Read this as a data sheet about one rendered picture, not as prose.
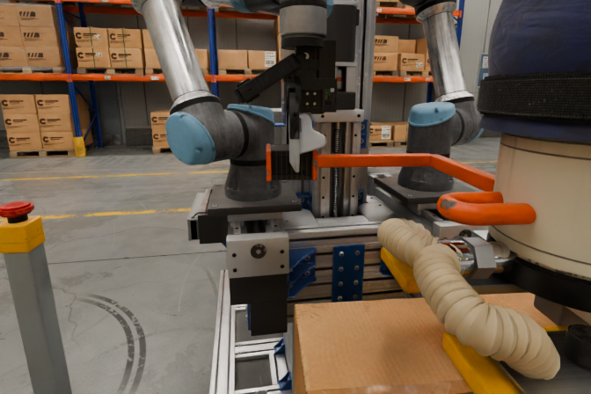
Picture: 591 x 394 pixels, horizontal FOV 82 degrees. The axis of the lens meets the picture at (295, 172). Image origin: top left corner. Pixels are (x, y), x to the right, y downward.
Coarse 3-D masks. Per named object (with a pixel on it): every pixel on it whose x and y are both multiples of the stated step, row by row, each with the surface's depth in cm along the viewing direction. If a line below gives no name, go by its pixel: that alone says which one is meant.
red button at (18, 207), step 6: (6, 204) 81; (12, 204) 81; (18, 204) 81; (24, 204) 81; (30, 204) 82; (0, 210) 79; (6, 210) 78; (12, 210) 79; (18, 210) 79; (24, 210) 80; (30, 210) 81; (6, 216) 79; (12, 216) 79; (18, 216) 80; (24, 216) 81; (12, 222) 80; (18, 222) 80
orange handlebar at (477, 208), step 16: (320, 160) 59; (336, 160) 59; (352, 160) 59; (368, 160) 60; (384, 160) 60; (400, 160) 60; (416, 160) 60; (432, 160) 59; (448, 160) 55; (464, 176) 50; (480, 176) 46; (464, 192) 38; (480, 192) 38; (496, 192) 38; (448, 208) 34; (464, 208) 33; (480, 208) 33; (496, 208) 33; (512, 208) 33; (528, 208) 33; (480, 224) 33; (496, 224) 33; (512, 224) 34
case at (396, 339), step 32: (320, 320) 55; (352, 320) 55; (384, 320) 55; (416, 320) 55; (544, 320) 55; (320, 352) 48; (352, 352) 48; (384, 352) 48; (416, 352) 48; (320, 384) 43; (352, 384) 43; (384, 384) 43; (416, 384) 43; (448, 384) 43
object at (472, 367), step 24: (552, 336) 32; (576, 336) 29; (456, 360) 31; (480, 360) 30; (576, 360) 29; (480, 384) 28; (504, 384) 27; (528, 384) 27; (552, 384) 27; (576, 384) 27
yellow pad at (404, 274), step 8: (384, 248) 51; (384, 256) 50; (392, 256) 49; (392, 264) 47; (400, 264) 46; (392, 272) 47; (400, 272) 45; (408, 272) 44; (400, 280) 44; (408, 280) 43; (408, 288) 43; (416, 288) 43
